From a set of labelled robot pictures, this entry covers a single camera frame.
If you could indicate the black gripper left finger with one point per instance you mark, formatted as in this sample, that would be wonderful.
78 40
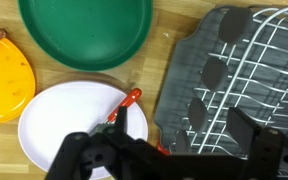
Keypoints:
84 156

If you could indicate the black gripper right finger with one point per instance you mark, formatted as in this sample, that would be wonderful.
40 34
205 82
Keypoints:
244 130

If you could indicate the pink plate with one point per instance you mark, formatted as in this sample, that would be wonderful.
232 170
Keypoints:
64 113

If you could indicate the orange plate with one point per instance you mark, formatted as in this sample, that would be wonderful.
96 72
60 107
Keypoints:
4 83

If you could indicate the green plate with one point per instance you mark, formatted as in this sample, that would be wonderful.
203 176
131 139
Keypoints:
84 33

